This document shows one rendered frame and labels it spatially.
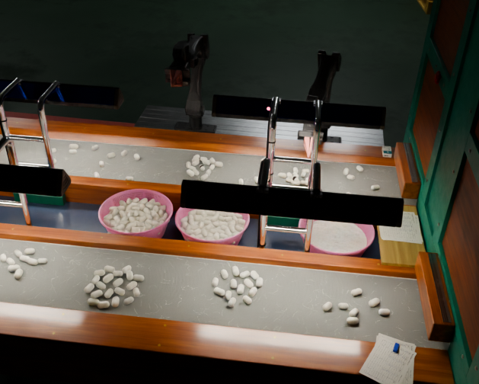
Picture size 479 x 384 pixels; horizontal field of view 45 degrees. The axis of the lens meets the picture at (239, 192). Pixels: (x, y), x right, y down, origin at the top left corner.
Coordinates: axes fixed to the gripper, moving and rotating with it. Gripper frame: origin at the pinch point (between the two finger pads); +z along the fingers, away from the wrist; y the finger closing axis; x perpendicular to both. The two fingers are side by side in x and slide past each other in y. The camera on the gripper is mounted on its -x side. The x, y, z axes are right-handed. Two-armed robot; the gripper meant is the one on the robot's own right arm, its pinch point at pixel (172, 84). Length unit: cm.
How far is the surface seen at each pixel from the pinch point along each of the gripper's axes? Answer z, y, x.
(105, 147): -1.7, -31.9, 33.1
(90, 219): 40, -24, 39
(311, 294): 71, 61, 32
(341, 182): 7, 70, 33
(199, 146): -7.9, 8.5, 32.0
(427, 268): 66, 94, 21
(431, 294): 77, 94, 20
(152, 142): -7.4, -12.4, 31.7
